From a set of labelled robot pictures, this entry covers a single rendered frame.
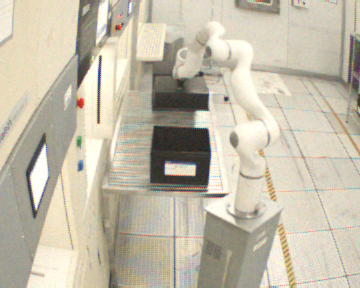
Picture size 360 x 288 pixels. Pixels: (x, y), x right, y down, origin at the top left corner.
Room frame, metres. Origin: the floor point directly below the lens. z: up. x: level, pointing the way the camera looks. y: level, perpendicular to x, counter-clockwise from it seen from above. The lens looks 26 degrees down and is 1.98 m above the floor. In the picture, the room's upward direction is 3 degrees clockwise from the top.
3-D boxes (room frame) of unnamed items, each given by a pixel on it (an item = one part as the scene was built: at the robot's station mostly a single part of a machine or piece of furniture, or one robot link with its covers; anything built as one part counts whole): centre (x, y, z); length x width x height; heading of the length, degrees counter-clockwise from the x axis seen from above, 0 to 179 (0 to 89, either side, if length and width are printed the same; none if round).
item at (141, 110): (2.61, 0.08, 0.38); 1.30 x 0.60 x 0.76; 2
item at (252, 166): (1.83, -0.29, 1.07); 0.19 x 0.12 x 0.24; 118
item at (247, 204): (1.84, -0.31, 0.85); 0.19 x 0.19 x 0.18
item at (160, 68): (3.04, 0.06, 0.89); 0.29 x 0.29 x 0.25; 6
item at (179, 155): (2.16, 0.00, 0.85); 0.28 x 0.28 x 0.17; 1
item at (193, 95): (2.60, 0.01, 1.02); 0.29 x 0.29 x 0.13; 4
